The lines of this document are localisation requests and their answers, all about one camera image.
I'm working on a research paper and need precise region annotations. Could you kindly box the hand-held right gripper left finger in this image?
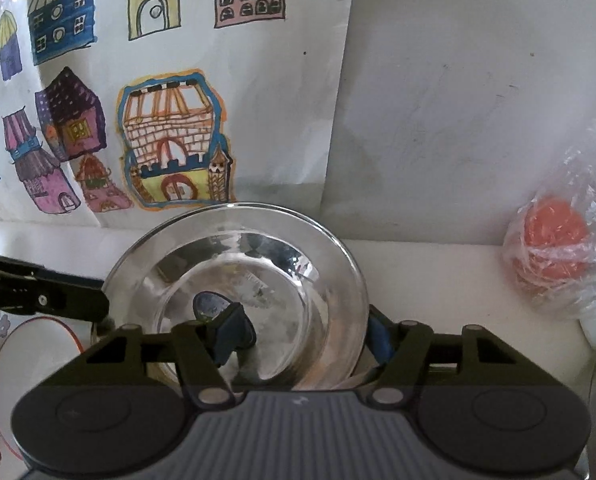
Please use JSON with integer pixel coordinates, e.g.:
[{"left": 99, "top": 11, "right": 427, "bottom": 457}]
[{"left": 43, "top": 303, "right": 257, "bottom": 407}]

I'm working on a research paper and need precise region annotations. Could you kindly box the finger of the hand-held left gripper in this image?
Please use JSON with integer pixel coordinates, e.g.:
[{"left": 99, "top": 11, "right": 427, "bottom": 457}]
[{"left": 0, "top": 252, "right": 112, "bottom": 322}]

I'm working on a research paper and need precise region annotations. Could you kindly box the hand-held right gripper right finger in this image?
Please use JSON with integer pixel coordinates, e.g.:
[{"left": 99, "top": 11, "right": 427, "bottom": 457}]
[{"left": 365, "top": 304, "right": 569, "bottom": 406}]

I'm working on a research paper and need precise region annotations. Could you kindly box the white bowl with red rim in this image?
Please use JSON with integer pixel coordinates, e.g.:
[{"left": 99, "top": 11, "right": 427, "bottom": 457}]
[{"left": 0, "top": 312, "right": 87, "bottom": 464}]

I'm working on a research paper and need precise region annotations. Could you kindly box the printed white tablecloth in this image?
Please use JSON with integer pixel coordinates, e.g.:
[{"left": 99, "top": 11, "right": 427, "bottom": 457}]
[{"left": 0, "top": 220, "right": 596, "bottom": 480}]

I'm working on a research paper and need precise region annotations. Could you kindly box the red ball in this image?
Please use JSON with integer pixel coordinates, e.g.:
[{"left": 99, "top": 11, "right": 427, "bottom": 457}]
[{"left": 510, "top": 199, "right": 591, "bottom": 306}]

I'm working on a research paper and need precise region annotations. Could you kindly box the colourful houses drawing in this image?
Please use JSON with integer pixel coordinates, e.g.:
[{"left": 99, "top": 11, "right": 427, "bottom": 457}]
[{"left": 0, "top": 0, "right": 357, "bottom": 227}]

